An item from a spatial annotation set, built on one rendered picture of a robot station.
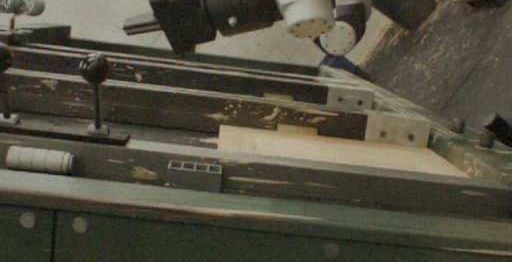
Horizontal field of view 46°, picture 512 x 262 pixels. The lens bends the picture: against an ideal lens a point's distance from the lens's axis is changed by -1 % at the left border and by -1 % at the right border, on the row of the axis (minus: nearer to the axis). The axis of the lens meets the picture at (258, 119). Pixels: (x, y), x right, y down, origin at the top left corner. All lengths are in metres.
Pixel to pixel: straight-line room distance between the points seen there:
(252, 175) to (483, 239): 0.32
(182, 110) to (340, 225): 0.64
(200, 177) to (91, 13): 5.65
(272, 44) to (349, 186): 5.52
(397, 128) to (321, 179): 0.41
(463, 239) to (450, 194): 0.26
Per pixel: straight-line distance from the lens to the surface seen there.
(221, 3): 0.80
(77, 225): 0.58
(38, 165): 0.81
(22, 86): 1.22
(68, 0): 6.43
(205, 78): 1.63
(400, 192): 0.85
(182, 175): 0.77
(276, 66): 2.67
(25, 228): 0.60
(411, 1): 5.49
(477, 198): 0.89
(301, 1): 0.78
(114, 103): 1.18
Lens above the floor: 1.35
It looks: 8 degrees down
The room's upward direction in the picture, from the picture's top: 53 degrees counter-clockwise
